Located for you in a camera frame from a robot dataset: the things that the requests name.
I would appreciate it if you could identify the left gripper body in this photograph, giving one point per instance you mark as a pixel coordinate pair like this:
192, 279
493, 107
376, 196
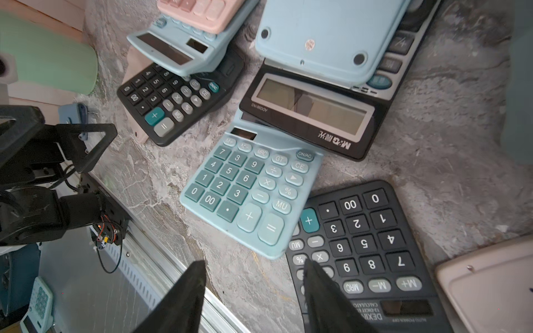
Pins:
32, 151

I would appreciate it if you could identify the blue calculator under pink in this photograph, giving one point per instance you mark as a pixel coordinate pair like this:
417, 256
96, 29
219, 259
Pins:
185, 50

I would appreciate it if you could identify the mint green storage box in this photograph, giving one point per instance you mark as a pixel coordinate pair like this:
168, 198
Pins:
516, 136

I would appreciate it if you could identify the green pen cup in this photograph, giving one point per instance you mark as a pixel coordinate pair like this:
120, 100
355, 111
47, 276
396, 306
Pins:
48, 58

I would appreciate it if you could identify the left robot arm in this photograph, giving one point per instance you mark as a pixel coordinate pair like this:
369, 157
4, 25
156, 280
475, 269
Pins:
33, 214

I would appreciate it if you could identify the large black desk calculator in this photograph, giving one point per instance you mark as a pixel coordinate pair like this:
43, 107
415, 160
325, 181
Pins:
338, 119

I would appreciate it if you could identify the small black calculator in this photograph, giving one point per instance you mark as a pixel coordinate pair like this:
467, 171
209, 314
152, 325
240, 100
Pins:
167, 105

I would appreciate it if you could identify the pink calculator on stack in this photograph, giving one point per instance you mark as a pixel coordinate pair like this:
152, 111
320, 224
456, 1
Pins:
211, 16

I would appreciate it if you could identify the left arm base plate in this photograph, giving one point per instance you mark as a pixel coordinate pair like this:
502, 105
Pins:
112, 220

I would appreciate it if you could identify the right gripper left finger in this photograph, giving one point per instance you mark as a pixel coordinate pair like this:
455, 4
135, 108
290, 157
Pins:
181, 308

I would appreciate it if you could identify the upturned light blue calculator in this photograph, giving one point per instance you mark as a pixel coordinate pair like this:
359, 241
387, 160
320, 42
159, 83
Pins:
339, 42

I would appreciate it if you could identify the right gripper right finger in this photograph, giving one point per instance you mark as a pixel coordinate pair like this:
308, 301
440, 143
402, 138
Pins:
328, 308

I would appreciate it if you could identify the upturned pink calculator right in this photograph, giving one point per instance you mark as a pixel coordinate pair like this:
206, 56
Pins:
491, 288

